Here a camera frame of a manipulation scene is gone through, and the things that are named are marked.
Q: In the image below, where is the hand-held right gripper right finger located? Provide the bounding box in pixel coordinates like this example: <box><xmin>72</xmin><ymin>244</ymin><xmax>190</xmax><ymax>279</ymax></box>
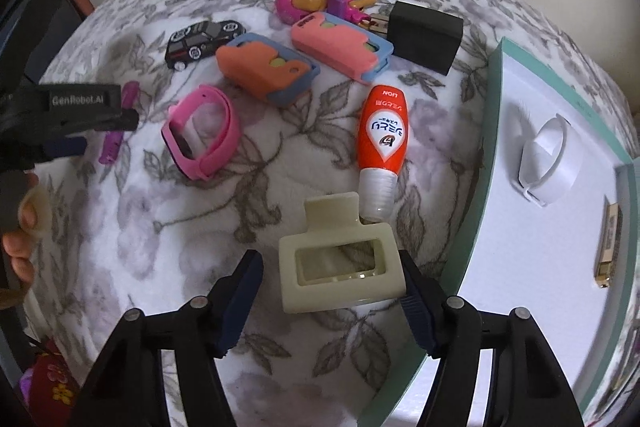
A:
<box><xmin>397</xmin><ymin>251</ymin><xmax>586</xmax><ymax>427</ymax></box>

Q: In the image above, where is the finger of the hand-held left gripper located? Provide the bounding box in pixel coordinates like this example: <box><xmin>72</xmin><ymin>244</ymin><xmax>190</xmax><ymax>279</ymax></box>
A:
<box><xmin>42</xmin><ymin>137</ymin><xmax>87</xmax><ymax>160</ymax></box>
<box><xmin>60</xmin><ymin>107</ymin><xmax>140</xmax><ymax>138</ymax></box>

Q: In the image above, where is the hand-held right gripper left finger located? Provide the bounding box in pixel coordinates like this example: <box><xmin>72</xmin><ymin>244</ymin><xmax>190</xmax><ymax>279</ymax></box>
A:
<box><xmin>75</xmin><ymin>251</ymin><xmax>265</xmax><ymax>427</ymax></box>

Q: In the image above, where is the purple plastic stick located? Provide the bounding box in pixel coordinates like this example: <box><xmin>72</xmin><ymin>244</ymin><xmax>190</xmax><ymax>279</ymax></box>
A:
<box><xmin>98</xmin><ymin>81</ymin><xmax>140</xmax><ymax>165</ymax></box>

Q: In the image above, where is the teal and white box tray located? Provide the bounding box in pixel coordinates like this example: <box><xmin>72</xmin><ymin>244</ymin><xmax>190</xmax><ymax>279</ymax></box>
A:
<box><xmin>357</xmin><ymin>38</ymin><xmax>640</xmax><ymax>427</ymax></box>

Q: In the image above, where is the pink smartwatch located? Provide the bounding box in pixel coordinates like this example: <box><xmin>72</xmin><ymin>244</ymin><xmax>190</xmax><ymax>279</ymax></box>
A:
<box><xmin>161</xmin><ymin>84</ymin><xmax>243</xmax><ymax>180</ymax></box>

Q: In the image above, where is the black toy car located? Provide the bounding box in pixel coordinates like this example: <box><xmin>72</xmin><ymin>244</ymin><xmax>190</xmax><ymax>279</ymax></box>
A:
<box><xmin>165</xmin><ymin>21</ymin><xmax>247</xmax><ymax>70</ymax></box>

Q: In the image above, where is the cream hair claw clip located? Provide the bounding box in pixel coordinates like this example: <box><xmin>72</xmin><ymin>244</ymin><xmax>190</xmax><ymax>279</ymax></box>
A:
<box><xmin>277</xmin><ymin>192</ymin><xmax>407</xmax><ymax>314</ymax></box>

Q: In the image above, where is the orange and blue plastic case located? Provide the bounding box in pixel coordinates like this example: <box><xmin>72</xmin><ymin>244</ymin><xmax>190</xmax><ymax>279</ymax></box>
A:
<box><xmin>216</xmin><ymin>33</ymin><xmax>321</xmax><ymax>108</ymax></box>

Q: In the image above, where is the orange squeeze bottle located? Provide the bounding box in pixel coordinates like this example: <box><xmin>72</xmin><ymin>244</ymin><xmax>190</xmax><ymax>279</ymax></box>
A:
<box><xmin>357</xmin><ymin>84</ymin><xmax>410</xmax><ymax>223</ymax></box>

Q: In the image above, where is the person's left hand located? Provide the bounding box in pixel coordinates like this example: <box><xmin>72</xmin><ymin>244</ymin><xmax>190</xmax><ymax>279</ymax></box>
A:
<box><xmin>0</xmin><ymin>176</ymin><xmax>52</xmax><ymax>289</ymax></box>

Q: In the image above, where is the floral grey white blanket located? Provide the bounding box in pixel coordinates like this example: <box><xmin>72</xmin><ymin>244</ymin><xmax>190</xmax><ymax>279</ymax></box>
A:
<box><xmin>20</xmin><ymin>0</ymin><xmax>640</xmax><ymax>427</ymax></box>

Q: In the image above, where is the white tape roll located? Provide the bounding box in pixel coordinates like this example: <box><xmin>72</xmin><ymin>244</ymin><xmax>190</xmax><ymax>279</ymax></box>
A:
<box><xmin>517</xmin><ymin>116</ymin><xmax>585</xmax><ymax>208</ymax></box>

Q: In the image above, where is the gold patterned lighter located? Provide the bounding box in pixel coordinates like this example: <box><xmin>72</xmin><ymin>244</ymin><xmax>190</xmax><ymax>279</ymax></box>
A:
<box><xmin>594</xmin><ymin>202</ymin><xmax>625</xmax><ymax>290</ymax></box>

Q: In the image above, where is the red floral cloth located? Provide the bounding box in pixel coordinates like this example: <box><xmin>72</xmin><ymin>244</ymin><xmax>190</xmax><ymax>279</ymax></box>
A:
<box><xmin>17</xmin><ymin>342</ymin><xmax>83</xmax><ymax>408</ymax></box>

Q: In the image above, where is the pink and orange toy figure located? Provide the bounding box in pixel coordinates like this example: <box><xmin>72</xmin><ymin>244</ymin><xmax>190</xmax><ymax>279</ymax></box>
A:
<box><xmin>275</xmin><ymin>0</ymin><xmax>381</xmax><ymax>28</ymax></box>

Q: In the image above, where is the pink and blue plastic case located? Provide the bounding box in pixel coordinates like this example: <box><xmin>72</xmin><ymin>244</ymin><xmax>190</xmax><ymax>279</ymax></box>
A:
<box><xmin>291</xmin><ymin>12</ymin><xmax>393</xmax><ymax>84</ymax></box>

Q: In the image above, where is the black charger plug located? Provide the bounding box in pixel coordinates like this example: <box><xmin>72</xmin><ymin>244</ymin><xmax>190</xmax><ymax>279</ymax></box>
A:
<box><xmin>369</xmin><ymin>1</ymin><xmax>464</xmax><ymax>76</ymax></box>

